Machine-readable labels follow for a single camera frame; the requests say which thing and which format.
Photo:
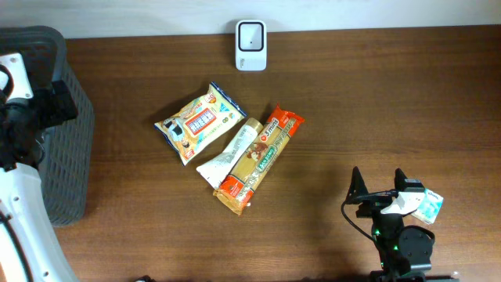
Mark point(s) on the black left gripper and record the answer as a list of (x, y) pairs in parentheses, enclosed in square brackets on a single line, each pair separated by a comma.
[(55, 115)]

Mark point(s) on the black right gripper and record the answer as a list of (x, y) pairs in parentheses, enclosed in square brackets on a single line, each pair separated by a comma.
[(372, 204)]

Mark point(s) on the spaghetti pasta packet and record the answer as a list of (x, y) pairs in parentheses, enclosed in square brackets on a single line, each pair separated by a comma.
[(239, 186)]

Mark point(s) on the white tube gold cap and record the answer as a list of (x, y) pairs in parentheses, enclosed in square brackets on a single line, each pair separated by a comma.
[(215, 170)]

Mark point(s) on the yellow snack bag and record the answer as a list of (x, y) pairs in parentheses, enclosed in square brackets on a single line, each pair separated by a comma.
[(200, 122)]

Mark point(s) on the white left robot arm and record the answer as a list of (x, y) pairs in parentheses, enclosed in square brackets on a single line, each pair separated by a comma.
[(30, 250)]

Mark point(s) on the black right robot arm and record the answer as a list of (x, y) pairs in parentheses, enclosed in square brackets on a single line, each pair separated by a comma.
[(405, 251)]

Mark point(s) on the white blue label tag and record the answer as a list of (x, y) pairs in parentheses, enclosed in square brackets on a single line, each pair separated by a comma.
[(429, 208)]

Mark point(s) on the dark grey plastic basket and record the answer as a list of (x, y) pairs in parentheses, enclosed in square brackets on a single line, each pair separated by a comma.
[(64, 171)]

